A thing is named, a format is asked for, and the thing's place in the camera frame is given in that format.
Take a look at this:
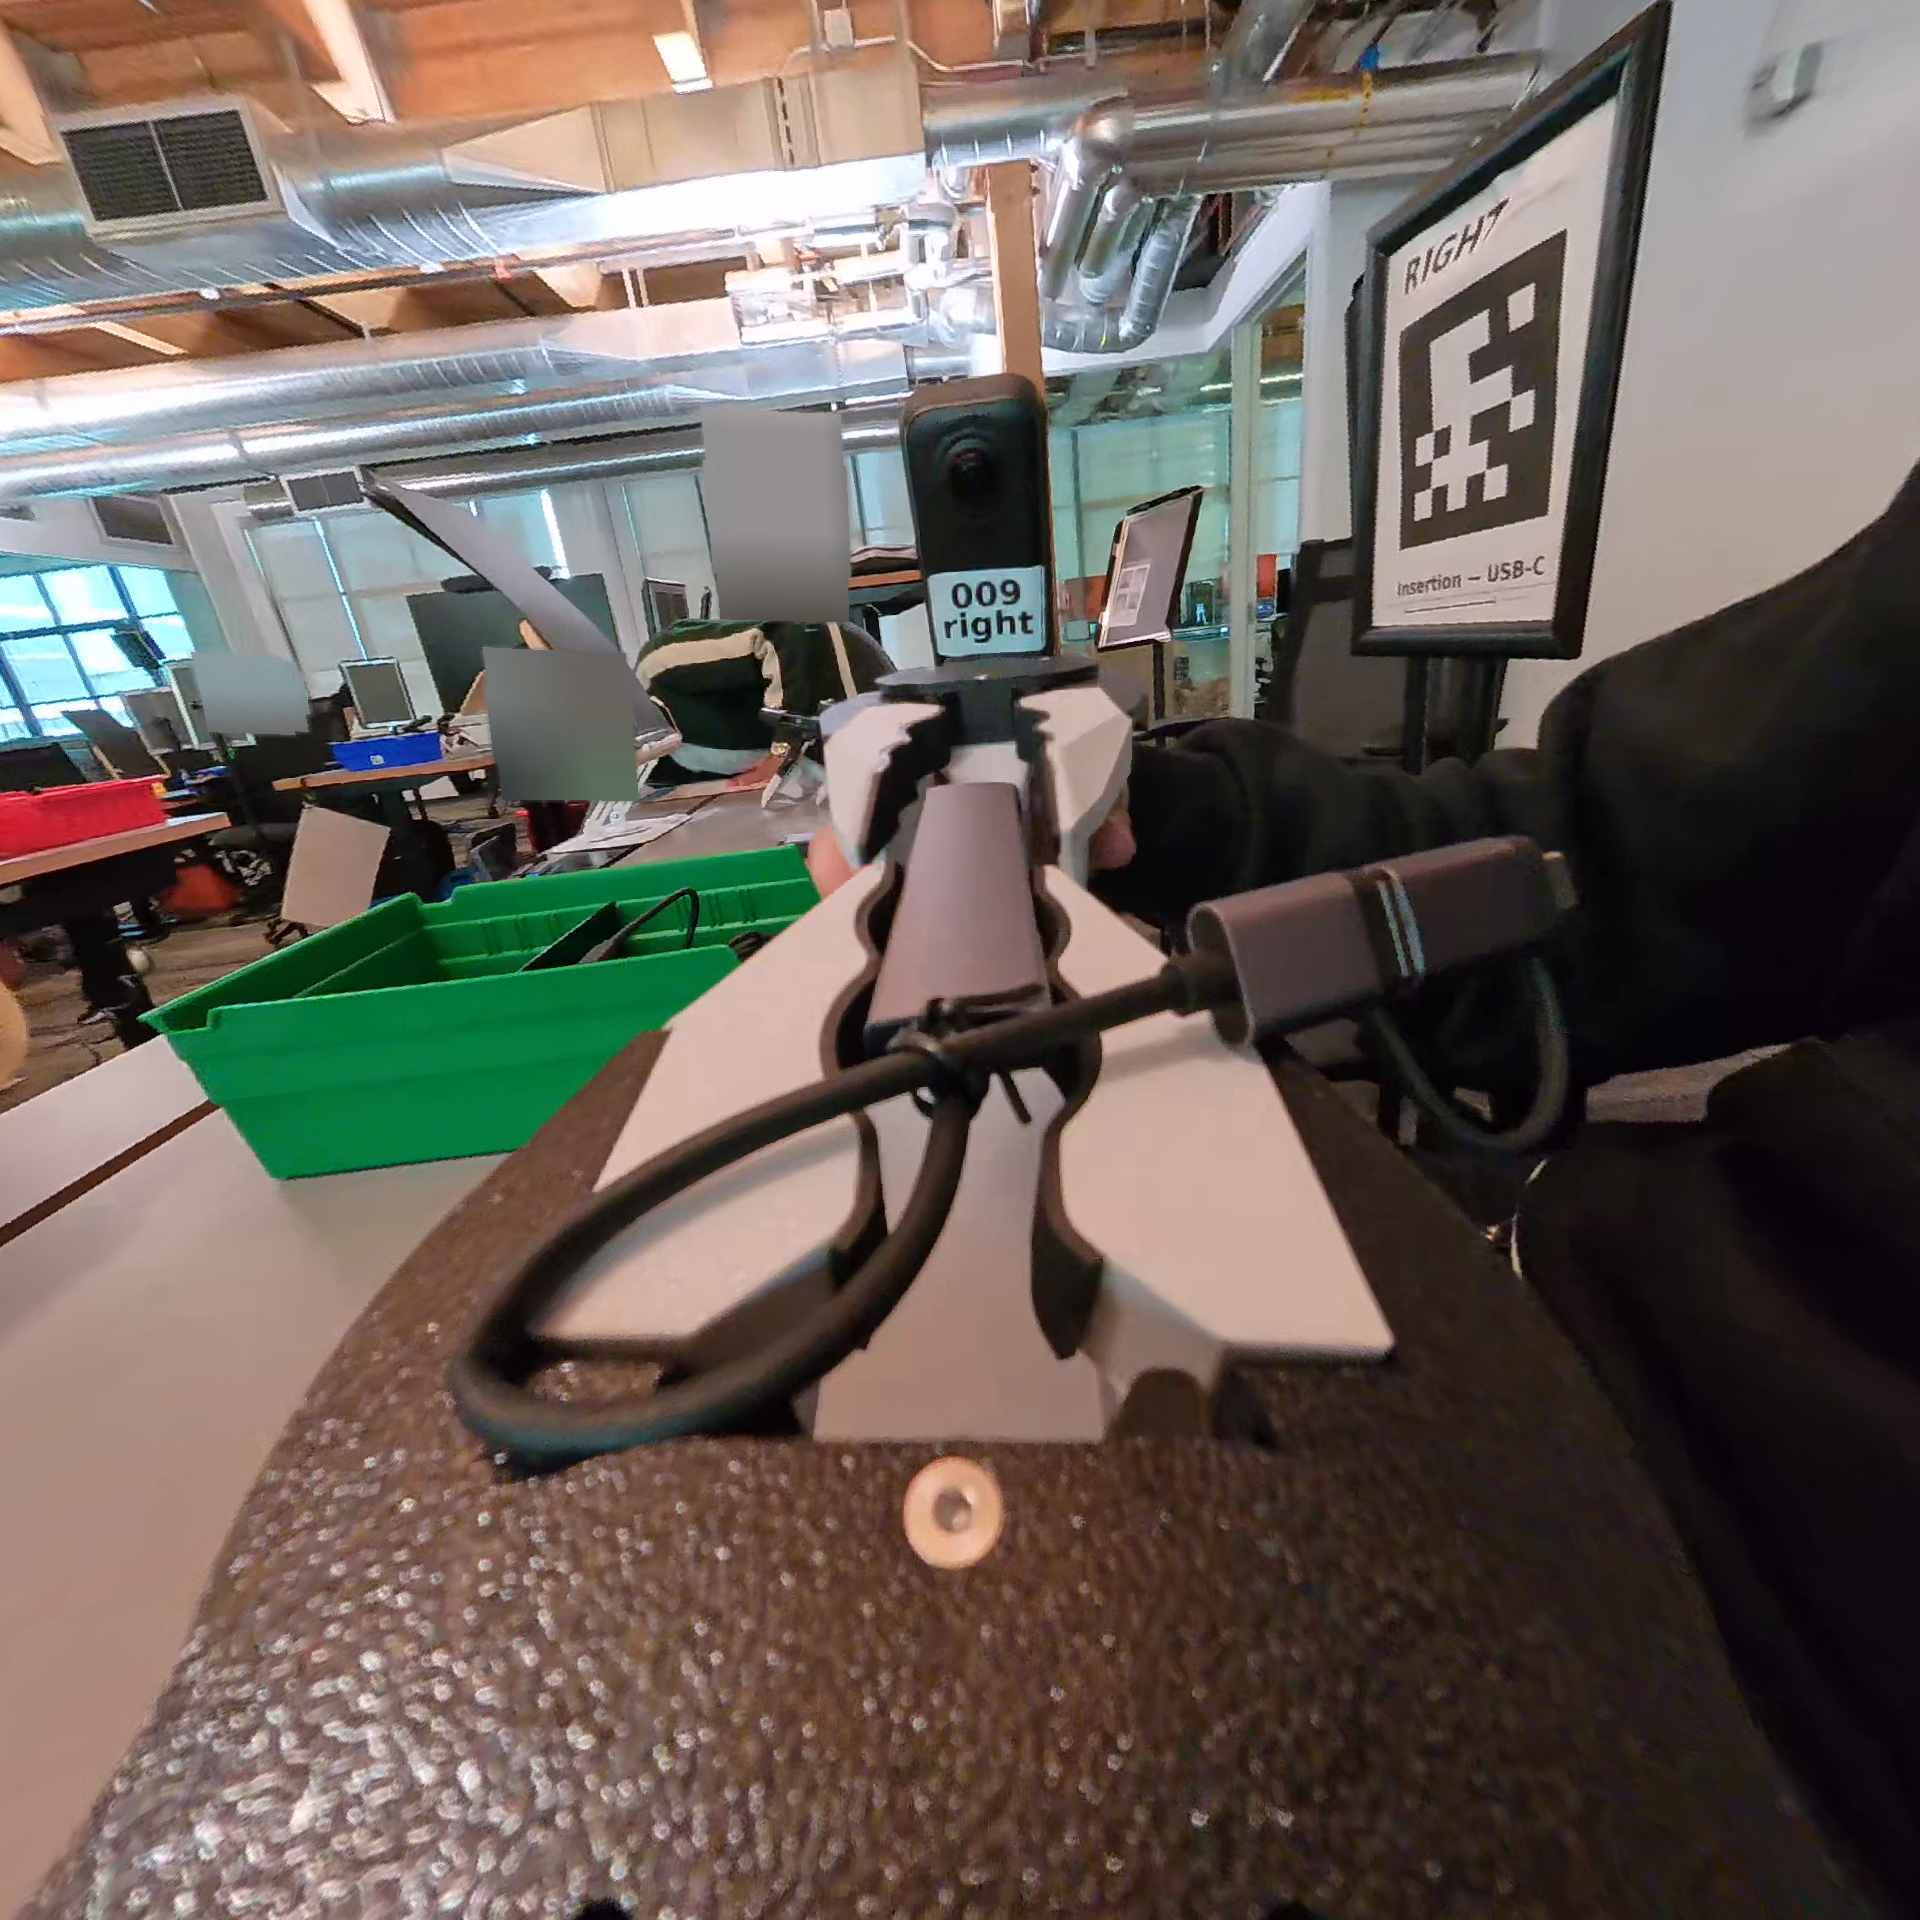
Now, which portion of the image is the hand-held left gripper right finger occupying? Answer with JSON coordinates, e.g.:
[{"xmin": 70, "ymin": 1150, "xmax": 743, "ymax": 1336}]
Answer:
[{"xmin": 1025, "ymin": 871, "xmax": 1396, "ymax": 1440}]

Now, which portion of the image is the silver ceiling duct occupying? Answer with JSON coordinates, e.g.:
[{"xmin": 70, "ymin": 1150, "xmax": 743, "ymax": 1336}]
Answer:
[
  {"xmin": 0, "ymin": 334, "xmax": 903, "ymax": 501},
  {"xmin": 0, "ymin": 74, "xmax": 932, "ymax": 320}
]

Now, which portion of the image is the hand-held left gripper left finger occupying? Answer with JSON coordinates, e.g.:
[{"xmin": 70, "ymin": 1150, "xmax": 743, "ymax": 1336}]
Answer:
[{"xmin": 532, "ymin": 865, "xmax": 903, "ymax": 1431}]

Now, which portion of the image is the picture board black easel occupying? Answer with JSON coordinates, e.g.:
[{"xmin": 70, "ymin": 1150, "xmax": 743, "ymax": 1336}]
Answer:
[{"xmin": 1094, "ymin": 485, "xmax": 1207, "ymax": 650}]

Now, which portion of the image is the ceiling vent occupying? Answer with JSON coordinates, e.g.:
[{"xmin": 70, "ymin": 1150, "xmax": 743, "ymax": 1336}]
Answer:
[{"xmin": 56, "ymin": 95, "xmax": 280, "ymax": 240}]

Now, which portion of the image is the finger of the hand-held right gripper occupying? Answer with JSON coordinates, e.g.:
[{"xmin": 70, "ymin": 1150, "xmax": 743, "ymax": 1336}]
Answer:
[
  {"xmin": 1028, "ymin": 682, "xmax": 1136, "ymax": 886},
  {"xmin": 817, "ymin": 701, "xmax": 942, "ymax": 872}
]

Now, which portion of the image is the silver usb hub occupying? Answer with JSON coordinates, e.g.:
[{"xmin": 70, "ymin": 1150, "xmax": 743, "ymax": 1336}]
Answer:
[{"xmin": 448, "ymin": 778, "xmax": 1580, "ymax": 1465}]

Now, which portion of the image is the grey panel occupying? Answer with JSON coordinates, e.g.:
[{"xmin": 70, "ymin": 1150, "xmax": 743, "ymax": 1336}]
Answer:
[{"xmin": 279, "ymin": 807, "xmax": 395, "ymax": 933}]

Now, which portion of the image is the person's right forearm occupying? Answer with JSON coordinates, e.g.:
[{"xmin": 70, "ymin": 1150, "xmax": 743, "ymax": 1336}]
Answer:
[{"xmin": 1125, "ymin": 463, "xmax": 1920, "ymax": 1086}]

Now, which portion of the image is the red bin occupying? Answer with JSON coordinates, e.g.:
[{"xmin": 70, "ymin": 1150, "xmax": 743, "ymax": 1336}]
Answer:
[{"xmin": 0, "ymin": 778, "xmax": 167, "ymax": 862}]

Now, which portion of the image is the green plastic bin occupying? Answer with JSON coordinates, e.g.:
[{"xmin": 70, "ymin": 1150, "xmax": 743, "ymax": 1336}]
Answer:
[{"xmin": 142, "ymin": 842, "xmax": 825, "ymax": 1182}]

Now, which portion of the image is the person's right hand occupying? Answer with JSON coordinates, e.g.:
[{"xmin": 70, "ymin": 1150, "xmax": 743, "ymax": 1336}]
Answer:
[{"xmin": 807, "ymin": 815, "xmax": 1139, "ymax": 905}]

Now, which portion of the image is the sign on black easel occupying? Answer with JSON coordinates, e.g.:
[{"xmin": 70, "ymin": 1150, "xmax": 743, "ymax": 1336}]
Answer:
[{"xmin": 1341, "ymin": 0, "xmax": 1673, "ymax": 775}]

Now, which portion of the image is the black office chair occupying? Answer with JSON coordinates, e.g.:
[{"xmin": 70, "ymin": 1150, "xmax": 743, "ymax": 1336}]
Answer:
[{"xmin": 1270, "ymin": 537, "xmax": 1427, "ymax": 754}]

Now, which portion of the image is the curved black sheet document stand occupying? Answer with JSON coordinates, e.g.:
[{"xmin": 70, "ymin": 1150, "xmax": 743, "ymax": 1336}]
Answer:
[{"xmin": 357, "ymin": 463, "xmax": 633, "ymax": 665}]

